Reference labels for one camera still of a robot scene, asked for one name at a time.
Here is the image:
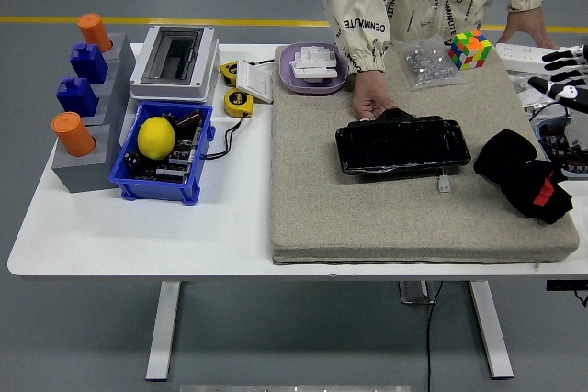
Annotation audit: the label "person's right hand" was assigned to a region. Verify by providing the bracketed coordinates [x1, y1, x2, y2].
[351, 71, 399, 120]

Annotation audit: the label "person's left hand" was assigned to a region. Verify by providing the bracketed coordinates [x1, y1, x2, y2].
[498, 10, 561, 50]

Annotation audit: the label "black glossy display panel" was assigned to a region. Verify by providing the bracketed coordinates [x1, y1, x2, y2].
[334, 107, 473, 177]

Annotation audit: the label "black rag with red label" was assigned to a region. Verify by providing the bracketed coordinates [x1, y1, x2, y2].
[472, 129, 575, 226]

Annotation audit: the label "white power strip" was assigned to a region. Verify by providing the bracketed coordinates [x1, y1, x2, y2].
[494, 41, 561, 73]

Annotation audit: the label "colourful puzzle cube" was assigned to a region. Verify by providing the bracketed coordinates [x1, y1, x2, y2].
[447, 28, 493, 71]

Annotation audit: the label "clear bag of metal nuts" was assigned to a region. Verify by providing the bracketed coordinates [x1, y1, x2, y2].
[395, 37, 466, 92]

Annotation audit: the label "clear bags of small parts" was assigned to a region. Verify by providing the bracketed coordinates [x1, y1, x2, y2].
[507, 70, 571, 118]

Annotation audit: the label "purple plate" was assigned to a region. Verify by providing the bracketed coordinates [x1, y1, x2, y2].
[278, 41, 349, 95]

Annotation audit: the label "blue tray of electronic parts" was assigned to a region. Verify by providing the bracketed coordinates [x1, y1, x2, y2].
[535, 116, 588, 182]

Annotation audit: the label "grey-brown mat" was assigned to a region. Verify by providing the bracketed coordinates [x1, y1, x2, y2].
[270, 45, 580, 267]

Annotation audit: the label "yellow tape measure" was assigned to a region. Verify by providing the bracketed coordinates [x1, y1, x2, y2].
[219, 60, 240, 88]
[223, 87, 254, 118]

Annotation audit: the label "brown cylindrical capacitor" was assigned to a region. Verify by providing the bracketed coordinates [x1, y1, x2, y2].
[176, 109, 204, 130]

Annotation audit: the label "grey electrical distribution box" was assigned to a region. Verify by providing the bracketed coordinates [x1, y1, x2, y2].
[128, 25, 221, 104]

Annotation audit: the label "pile of dark circuit boards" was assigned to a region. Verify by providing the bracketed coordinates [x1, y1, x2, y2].
[130, 111, 204, 183]

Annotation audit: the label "yellow lemon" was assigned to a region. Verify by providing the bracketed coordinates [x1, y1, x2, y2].
[137, 116, 176, 162]

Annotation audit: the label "blue plastic bin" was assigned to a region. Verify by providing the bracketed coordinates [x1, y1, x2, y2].
[108, 100, 216, 206]

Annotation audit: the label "black table control box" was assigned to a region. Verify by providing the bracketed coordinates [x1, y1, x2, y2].
[545, 279, 588, 308]

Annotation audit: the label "white table leg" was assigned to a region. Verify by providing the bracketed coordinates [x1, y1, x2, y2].
[145, 280, 181, 383]
[468, 280, 515, 380]

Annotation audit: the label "orange cylinder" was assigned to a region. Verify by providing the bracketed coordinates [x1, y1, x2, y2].
[51, 111, 96, 157]
[76, 13, 114, 53]

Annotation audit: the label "blue notched block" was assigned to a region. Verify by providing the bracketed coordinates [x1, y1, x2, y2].
[55, 75, 99, 118]
[69, 41, 109, 84]

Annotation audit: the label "grey stepped block holder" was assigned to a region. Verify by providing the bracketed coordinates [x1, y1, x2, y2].
[51, 32, 138, 195]

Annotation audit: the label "stack of white switch parts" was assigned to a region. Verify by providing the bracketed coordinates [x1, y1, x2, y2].
[289, 42, 340, 85]

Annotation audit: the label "white wall switch panel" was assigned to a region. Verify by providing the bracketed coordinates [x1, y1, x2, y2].
[236, 61, 276, 105]

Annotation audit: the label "black thin cord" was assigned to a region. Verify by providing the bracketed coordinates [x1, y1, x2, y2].
[204, 114, 247, 162]

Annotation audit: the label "metal bracket under table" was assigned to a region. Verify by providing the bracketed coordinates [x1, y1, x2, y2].
[397, 280, 437, 306]

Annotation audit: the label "black floor cable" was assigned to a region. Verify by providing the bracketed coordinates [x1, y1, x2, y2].
[424, 280, 446, 392]

